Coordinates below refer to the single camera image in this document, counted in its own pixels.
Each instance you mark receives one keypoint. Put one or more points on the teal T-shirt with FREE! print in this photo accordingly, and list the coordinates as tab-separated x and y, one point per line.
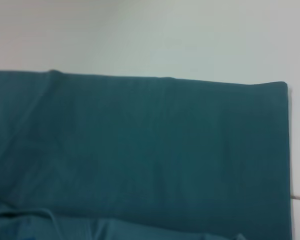
140	150

